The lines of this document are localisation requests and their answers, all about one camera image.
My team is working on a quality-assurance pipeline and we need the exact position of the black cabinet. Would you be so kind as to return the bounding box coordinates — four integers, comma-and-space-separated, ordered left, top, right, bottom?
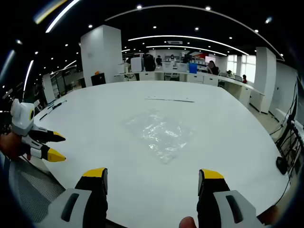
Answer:
91, 72, 106, 86

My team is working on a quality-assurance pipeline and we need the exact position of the black round object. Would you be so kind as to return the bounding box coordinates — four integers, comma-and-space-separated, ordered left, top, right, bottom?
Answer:
275, 156, 289, 176

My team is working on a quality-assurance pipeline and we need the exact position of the long white counter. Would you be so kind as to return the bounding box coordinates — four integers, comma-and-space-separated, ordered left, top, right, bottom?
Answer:
114, 68, 266, 113

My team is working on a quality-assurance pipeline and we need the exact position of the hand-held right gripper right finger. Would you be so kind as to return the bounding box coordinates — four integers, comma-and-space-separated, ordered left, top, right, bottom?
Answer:
196, 168, 269, 228

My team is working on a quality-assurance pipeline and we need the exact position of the large black bag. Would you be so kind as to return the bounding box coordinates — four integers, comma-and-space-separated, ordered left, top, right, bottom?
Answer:
143, 53, 157, 72

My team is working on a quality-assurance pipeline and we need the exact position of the wide white square pillar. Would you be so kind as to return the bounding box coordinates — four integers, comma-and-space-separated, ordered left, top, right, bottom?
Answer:
80, 25, 124, 87

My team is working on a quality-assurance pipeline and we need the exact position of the black cable bundle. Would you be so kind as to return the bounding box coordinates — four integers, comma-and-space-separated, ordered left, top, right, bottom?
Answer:
269, 78, 304, 176

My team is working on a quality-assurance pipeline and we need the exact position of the grey mesh office chair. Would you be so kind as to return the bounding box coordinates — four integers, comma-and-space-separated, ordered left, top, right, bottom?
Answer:
4, 152, 67, 225

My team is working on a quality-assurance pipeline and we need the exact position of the person's left hand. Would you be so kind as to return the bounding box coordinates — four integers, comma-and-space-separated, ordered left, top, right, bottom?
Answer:
0, 132, 32, 161

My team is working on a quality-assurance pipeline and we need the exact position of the person's right hand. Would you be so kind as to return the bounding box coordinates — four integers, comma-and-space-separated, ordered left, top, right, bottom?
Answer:
179, 205, 285, 228

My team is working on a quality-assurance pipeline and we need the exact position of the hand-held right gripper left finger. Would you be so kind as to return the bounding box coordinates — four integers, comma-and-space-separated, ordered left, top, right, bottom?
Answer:
35, 167, 109, 228

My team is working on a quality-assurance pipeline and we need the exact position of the clear food packaging bag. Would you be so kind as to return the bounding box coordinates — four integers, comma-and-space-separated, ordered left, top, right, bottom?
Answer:
122, 108, 197, 165

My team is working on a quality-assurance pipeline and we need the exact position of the white box appliance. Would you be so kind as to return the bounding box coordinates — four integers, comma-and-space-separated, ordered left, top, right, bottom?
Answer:
131, 57, 144, 73

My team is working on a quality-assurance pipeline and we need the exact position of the slim white square pillar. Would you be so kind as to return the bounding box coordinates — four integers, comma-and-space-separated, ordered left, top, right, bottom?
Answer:
253, 47, 277, 114

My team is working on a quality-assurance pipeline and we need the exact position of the long thin flat strip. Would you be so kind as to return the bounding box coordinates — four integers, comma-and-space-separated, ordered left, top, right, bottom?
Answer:
144, 96, 195, 104

